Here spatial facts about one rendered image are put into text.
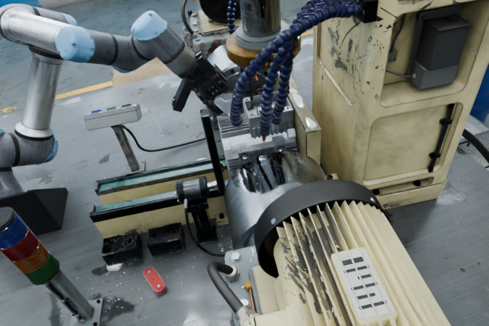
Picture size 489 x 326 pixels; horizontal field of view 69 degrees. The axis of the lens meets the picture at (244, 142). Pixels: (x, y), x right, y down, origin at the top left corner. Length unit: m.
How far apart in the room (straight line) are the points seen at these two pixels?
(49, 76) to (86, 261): 0.59
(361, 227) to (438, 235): 0.73
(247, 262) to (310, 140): 0.38
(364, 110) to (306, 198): 0.45
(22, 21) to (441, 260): 1.24
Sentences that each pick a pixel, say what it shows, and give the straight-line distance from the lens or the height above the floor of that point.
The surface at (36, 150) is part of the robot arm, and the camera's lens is 1.40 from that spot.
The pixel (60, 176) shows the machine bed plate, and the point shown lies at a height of 0.80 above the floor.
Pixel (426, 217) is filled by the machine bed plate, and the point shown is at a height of 0.80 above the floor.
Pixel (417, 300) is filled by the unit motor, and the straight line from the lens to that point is 0.41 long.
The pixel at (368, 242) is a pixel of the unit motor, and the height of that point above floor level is 1.35.
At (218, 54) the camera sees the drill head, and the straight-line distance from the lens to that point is 1.25.
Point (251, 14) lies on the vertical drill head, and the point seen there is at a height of 1.41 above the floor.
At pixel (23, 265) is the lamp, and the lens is 0.87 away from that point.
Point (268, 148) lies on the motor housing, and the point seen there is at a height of 1.06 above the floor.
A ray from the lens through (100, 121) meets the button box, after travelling 1.25.
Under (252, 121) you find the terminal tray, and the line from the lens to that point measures 0.93.
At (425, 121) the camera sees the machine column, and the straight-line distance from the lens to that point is 0.99.
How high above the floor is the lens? 1.70
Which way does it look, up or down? 41 degrees down
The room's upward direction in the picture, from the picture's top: 8 degrees counter-clockwise
